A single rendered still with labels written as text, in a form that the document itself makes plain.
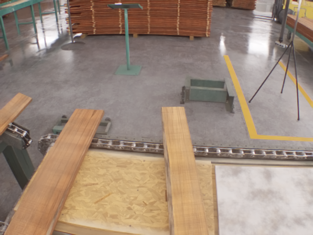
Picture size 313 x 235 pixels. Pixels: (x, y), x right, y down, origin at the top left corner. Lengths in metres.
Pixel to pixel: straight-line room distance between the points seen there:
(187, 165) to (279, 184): 0.48
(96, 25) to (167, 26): 1.77
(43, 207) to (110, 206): 0.30
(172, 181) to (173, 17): 5.17
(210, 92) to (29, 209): 2.64
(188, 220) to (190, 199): 0.11
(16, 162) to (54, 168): 0.64
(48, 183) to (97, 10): 5.47
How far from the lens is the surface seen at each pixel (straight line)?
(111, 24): 6.31
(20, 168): 1.91
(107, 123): 2.93
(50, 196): 1.16
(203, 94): 3.25
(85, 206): 1.14
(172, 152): 1.27
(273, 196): 1.24
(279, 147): 1.54
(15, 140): 1.65
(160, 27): 6.13
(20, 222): 1.13
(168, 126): 1.44
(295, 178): 1.37
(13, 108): 1.79
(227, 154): 1.36
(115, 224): 1.06
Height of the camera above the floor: 1.74
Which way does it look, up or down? 35 degrees down
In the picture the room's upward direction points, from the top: straight up
